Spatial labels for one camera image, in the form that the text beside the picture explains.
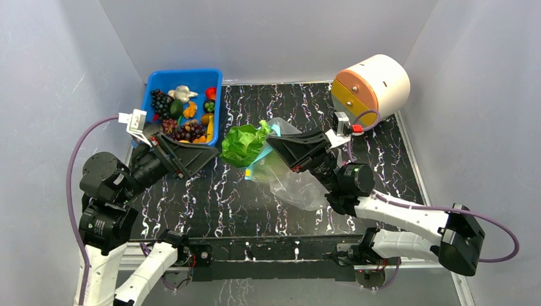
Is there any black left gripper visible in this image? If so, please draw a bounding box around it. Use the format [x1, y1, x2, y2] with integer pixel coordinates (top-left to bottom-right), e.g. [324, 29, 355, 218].
[117, 129, 218, 201]

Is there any dark purple grape bunch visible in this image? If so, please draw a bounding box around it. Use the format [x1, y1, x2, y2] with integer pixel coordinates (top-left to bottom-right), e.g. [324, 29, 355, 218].
[161, 119, 209, 143]

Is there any clear zip top bag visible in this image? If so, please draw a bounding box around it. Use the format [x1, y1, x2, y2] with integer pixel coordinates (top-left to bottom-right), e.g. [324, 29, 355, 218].
[244, 142, 342, 211]

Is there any green toy lettuce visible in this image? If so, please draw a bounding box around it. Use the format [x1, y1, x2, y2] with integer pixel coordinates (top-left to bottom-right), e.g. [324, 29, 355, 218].
[219, 120, 271, 168]

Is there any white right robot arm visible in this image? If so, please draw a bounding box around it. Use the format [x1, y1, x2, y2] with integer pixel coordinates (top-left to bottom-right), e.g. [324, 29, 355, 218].
[267, 129, 485, 277]

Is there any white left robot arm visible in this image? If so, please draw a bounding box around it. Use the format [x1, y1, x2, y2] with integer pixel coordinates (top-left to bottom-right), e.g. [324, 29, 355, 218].
[77, 132, 219, 305]

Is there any dark mangosteen with green top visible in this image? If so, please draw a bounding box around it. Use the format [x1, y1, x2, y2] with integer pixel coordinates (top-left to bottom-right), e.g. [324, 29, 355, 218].
[204, 98, 216, 113]

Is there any yellow toy banana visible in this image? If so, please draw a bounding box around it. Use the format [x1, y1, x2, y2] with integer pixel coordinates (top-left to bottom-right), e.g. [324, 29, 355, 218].
[205, 120, 214, 143]

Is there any orange toy fruit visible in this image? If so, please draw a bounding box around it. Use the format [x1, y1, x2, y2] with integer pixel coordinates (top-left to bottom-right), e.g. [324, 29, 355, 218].
[182, 101, 198, 119]

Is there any green toy avocado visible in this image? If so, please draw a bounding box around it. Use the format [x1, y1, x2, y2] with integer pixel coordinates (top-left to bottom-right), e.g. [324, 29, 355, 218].
[169, 99, 184, 120]

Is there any blue plastic bin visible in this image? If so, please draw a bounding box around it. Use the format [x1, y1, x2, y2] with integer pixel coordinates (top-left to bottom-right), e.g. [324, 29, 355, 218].
[140, 68, 223, 147]

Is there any black toy grape bunch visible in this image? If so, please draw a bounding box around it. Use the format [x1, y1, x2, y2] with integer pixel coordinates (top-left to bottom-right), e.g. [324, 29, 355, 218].
[151, 89, 174, 120]

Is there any white toy garlic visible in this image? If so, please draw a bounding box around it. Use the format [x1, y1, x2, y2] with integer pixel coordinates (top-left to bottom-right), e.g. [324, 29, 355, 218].
[168, 85, 198, 103]

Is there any cylindrical drawer box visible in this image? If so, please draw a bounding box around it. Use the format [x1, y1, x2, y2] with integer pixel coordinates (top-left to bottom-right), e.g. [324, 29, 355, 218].
[330, 54, 411, 131]

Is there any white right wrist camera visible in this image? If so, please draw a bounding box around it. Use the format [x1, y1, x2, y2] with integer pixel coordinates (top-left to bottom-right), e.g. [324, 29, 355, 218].
[324, 112, 364, 149]

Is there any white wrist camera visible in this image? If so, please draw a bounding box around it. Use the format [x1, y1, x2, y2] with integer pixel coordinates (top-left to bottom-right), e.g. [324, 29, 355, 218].
[324, 112, 364, 149]
[118, 109, 152, 147]

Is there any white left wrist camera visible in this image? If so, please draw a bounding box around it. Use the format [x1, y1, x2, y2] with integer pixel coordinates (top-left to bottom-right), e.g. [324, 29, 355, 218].
[118, 109, 152, 147]

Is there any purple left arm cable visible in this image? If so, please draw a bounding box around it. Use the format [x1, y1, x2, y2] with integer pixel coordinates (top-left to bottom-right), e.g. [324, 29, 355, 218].
[66, 115, 128, 306]

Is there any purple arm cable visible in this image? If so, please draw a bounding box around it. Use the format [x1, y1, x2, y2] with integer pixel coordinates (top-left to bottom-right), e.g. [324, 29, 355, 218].
[346, 109, 520, 263]
[66, 115, 128, 306]

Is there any black base frame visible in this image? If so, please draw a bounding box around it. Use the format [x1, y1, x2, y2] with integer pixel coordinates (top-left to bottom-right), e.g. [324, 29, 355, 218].
[171, 235, 398, 283]

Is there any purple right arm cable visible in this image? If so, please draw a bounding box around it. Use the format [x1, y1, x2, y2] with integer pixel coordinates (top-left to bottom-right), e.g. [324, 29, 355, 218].
[346, 109, 520, 263]

